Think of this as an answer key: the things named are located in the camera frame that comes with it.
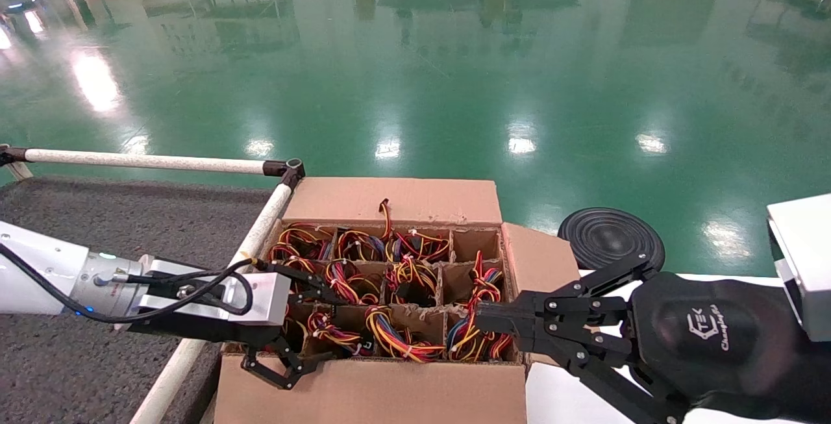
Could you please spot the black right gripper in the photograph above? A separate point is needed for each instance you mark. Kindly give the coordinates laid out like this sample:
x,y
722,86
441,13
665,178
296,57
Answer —
x,y
707,339

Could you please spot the white pipe rail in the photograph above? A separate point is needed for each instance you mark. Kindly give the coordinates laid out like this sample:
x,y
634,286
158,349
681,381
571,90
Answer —
x,y
130,161
269,213

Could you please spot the black pipe connector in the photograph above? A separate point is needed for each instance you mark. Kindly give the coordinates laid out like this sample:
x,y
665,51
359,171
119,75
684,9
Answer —
x,y
285,169
12,154

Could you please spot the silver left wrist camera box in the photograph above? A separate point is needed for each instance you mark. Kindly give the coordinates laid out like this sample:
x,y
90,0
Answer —
x,y
269,300

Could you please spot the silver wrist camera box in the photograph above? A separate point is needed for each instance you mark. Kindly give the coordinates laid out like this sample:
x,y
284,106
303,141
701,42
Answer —
x,y
805,261
269,300

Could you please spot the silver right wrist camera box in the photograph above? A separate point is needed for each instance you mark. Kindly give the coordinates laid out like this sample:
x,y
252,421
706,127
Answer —
x,y
805,261

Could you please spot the grey felt table mat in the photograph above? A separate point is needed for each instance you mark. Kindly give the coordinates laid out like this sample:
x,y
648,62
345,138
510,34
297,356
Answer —
x,y
97,210

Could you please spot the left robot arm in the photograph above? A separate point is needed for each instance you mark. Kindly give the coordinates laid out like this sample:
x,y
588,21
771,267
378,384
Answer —
x,y
39,268

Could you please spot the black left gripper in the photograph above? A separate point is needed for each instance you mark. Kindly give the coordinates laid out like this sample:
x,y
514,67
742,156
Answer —
x,y
247,336

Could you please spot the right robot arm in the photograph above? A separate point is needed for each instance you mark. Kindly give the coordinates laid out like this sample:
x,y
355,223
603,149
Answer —
x,y
811,385

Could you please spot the black round ribbed disc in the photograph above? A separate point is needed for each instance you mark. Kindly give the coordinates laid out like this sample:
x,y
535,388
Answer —
x,y
607,236

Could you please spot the brown cardboard divider box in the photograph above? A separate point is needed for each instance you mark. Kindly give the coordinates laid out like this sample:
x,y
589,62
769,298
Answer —
x,y
389,200

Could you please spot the white pipe leg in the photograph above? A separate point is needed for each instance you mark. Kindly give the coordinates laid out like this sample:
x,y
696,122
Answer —
x,y
18,171

